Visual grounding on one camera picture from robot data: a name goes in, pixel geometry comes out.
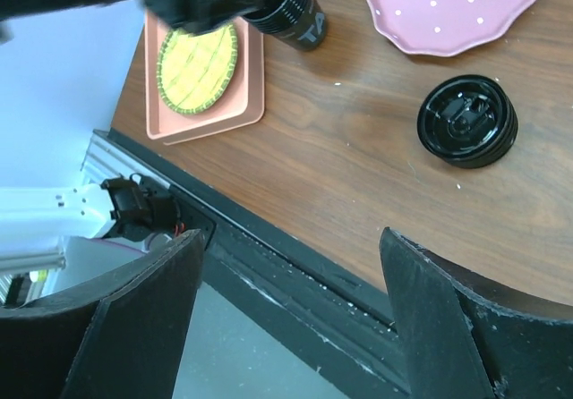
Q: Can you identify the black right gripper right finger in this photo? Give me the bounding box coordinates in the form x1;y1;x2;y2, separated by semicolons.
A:
380;227;572;398

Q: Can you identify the pink polka dot plate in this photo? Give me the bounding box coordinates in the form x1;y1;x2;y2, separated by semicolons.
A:
366;0;537;57

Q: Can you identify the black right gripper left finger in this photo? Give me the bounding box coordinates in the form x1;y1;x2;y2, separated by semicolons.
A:
1;230;204;398

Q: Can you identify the yellow green woven coaster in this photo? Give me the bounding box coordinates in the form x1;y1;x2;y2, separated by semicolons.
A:
156;23;238;115

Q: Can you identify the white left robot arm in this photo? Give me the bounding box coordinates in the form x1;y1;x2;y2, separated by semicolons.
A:
1;0;263;242

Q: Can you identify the salmon pink tray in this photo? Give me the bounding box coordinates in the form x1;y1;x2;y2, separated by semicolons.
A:
144;13;265;145

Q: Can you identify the stack of black cups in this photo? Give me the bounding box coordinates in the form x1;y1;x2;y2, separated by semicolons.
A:
244;0;328;51

